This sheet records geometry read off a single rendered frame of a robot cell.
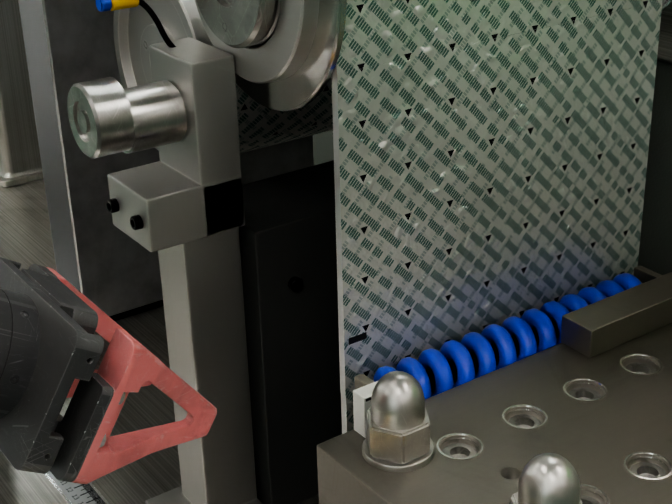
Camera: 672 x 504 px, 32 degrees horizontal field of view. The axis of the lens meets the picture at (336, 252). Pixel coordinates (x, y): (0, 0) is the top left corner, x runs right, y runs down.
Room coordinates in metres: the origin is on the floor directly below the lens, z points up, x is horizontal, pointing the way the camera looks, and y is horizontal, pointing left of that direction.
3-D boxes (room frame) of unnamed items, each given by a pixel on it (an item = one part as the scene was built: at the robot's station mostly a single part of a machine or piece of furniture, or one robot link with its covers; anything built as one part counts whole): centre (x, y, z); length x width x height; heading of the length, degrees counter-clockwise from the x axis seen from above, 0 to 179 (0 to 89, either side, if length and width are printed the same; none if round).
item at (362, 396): (0.51, -0.02, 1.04); 0.02 x 0.01 x 0.02; 124
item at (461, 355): (0.60, -0.11, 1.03); 0.21 x 0.04 x 0.03; 124
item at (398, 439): (0.49, -0.03, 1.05); 0.04 x 0.04 x 0.04
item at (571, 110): (0.62, -0.10, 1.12); 0.23 x 0.01 x 0.18; 124
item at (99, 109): (0.59, 0.12, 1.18); 0.04 x 0.02 x 0.04; 34
